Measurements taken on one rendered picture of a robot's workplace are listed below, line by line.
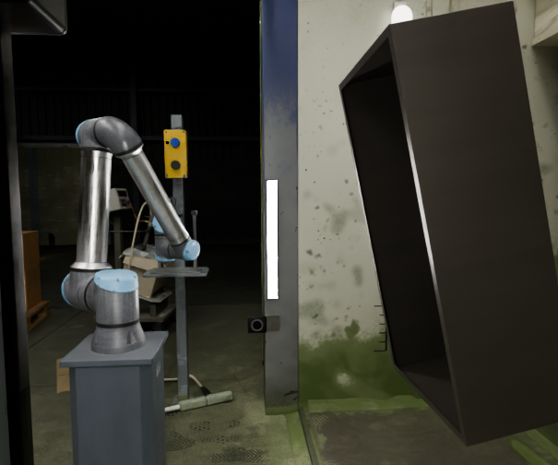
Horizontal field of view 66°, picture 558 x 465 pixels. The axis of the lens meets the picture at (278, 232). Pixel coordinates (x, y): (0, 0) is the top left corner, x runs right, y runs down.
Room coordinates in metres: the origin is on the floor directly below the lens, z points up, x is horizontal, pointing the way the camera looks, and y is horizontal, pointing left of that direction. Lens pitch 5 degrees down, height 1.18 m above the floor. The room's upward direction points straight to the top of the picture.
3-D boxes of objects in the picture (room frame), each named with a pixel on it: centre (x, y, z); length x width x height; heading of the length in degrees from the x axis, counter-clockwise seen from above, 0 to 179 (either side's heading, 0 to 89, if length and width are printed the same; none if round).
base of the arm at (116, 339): (1.55, 0.59, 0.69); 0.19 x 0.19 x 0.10
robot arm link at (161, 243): (1.94, 0.51, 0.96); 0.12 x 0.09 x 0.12; 55
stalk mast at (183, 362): (2.44, 0.56, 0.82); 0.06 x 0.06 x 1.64; 5
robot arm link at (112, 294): (1.55, 0.60, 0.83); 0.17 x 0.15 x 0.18; 55
